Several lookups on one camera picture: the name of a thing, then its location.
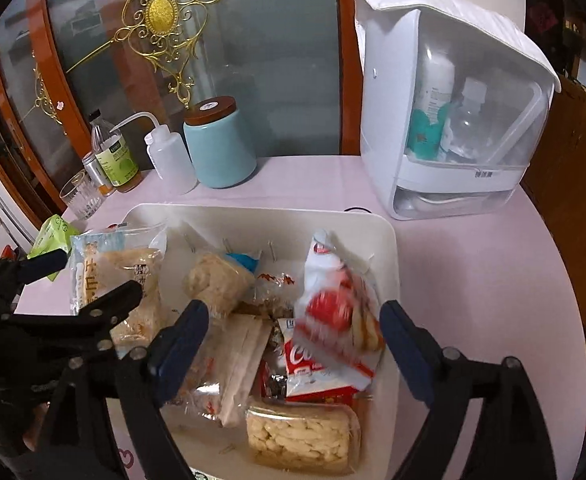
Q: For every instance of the glass door with gold ornament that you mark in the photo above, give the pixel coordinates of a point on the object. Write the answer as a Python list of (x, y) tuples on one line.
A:
[(273, 60)]

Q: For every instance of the clear rice cracker packet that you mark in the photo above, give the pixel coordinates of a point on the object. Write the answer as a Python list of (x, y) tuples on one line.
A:
[(298, 435)]

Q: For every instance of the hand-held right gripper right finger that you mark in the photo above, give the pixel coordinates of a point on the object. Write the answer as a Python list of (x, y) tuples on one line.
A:
[(403, 352)]

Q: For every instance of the shiny foil snack packet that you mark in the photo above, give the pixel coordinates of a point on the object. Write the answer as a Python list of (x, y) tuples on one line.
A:
[(273, 385)]

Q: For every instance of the white covered storage box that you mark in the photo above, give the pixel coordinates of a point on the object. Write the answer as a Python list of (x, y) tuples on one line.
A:
[(383, 110)]

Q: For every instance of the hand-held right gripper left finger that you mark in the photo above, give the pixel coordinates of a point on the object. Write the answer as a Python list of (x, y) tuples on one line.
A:
[(183, 355)]

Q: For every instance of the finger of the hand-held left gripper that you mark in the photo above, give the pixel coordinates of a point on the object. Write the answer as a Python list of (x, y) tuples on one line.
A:
[(110, 305), (45, 263)]

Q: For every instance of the white squeeze bottle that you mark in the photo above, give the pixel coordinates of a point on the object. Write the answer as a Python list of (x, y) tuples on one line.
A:
[(170, 165)]

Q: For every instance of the pale cracker packet blue label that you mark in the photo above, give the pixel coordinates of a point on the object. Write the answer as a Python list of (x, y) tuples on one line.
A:
[(123, 270)]

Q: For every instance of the wooden cabinet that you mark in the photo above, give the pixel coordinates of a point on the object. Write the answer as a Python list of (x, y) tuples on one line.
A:
[(573, 185)]

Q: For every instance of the pale brown snack packet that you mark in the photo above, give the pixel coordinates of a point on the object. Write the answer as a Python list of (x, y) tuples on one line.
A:
[(238, 355)]

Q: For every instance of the teal jar with brown lid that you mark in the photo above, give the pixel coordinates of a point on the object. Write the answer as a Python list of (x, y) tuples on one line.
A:
[(218, 155)]

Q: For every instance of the green packet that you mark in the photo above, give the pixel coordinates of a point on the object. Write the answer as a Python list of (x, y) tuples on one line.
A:
[(53, 235)]

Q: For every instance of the teal and white bottle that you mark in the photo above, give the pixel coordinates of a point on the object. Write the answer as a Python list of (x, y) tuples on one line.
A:
[(425, 120)]

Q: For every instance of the clear plastic bottle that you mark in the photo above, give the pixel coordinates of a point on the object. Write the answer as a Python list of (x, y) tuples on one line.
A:
[(465, 125)]

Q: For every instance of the small metal can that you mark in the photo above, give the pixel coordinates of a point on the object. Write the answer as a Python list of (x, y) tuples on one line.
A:
[(93, 170)]

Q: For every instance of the red and white snack packet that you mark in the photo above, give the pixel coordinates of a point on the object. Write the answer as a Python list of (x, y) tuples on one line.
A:
[(333, 310)]

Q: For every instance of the clear glass cup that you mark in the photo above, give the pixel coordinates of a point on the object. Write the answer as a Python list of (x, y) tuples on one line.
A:
[(80, 200)]

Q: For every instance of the white plastic tray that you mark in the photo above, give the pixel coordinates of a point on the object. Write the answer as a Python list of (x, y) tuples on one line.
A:
[(253, 225)]

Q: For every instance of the green label glass bottle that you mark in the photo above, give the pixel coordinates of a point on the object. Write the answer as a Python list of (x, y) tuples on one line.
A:
[(118, 165)]

